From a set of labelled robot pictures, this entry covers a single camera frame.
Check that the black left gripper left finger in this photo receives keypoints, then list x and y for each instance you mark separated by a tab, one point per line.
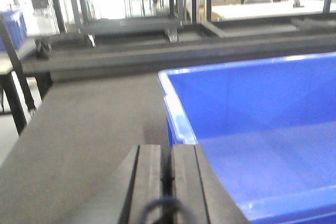
140	183

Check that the distant blue crate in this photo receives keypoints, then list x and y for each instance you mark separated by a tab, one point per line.
15	25

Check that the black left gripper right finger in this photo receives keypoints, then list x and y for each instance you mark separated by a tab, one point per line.
198	188

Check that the black conveyor frame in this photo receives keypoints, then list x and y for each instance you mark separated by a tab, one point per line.
70	57

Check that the dark wheeled cart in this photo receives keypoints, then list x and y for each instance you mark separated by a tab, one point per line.
111	17

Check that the blue plastic bin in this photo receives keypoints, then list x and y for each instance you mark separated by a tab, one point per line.
267	129

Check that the white table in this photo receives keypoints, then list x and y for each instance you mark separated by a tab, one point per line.
261	10

